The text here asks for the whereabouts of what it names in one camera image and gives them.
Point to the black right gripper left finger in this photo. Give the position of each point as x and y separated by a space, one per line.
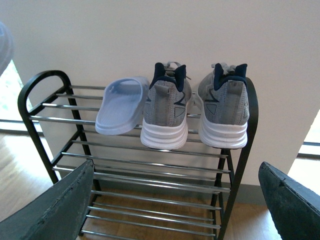
57 214

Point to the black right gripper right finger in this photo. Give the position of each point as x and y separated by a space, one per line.
294 208

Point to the light blue slide sandal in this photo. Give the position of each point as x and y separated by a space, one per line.
122 105

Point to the grey knit sneaker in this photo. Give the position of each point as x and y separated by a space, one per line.
169 97
222 97

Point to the black metal shoe rack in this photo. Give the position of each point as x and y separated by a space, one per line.
138 193

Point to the right floor window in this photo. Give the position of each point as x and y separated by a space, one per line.
306 167

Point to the floor window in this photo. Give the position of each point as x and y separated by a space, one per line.
306 167
10 86

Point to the left floor window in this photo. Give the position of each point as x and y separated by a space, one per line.
10 86

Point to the blurred blue object edge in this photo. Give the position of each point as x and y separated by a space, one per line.
6 47

